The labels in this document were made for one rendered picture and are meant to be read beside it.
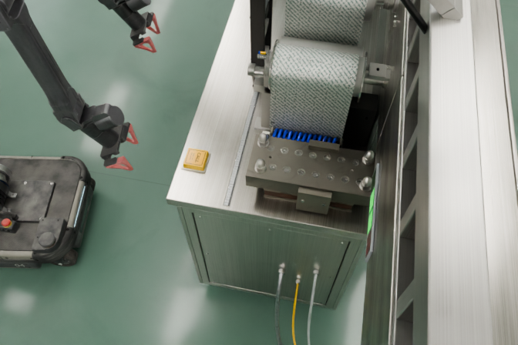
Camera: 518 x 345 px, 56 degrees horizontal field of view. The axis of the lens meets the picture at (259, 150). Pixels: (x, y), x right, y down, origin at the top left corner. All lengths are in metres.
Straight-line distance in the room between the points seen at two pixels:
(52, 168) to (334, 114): 1.59
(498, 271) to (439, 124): 0.31
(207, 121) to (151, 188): 1.01
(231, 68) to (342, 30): 0.54
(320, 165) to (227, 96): 0.51
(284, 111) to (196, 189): 0.39
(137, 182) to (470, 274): 2.21
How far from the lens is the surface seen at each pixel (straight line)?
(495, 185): 1.09
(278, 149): 1.53
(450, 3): 1.02
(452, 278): 0.73
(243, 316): 2.38
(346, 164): 1.52
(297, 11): 1.54
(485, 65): 1.30
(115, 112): 1.39
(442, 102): 0.89
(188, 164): 1.64
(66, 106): 1.35
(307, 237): 1.64
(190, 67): 3.21
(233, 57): 1.97
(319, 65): 1.38
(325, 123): 1.52
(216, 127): 1.75
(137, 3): 1.72
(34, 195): 2.55
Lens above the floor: 2.29
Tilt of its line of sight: 56 degrees down
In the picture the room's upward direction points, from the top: straight up
